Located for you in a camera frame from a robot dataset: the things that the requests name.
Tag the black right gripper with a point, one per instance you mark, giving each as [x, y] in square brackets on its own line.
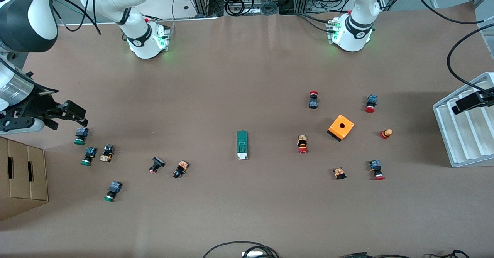
[35, 106]

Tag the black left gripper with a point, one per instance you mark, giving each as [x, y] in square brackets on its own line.
[471, 102]

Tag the green button blue block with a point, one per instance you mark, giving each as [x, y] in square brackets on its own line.
[113, 190]
[81, 134]
[89, 154]

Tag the white ridged plastic tray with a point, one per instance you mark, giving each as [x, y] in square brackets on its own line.
[463, 142]

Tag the black button orange block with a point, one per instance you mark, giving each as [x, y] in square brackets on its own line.
[180, 169]
[107, 152]

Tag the red yellow mushroom button head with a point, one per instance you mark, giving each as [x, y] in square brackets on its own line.
[386, 134]

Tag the brown cardboard box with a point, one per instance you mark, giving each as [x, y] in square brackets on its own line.
[19, 181]

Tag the red button blue block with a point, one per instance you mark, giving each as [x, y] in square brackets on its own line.
[376, 168]
[371, 102]

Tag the orange black contact block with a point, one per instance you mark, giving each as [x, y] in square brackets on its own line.
[339, 173]

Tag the red button black block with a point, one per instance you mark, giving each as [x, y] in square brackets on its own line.
[313, 103]

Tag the red mushroom button orange block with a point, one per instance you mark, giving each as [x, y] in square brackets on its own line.
[302, 143]

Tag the orange button enclosure box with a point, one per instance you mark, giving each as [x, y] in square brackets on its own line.
[345, 132]

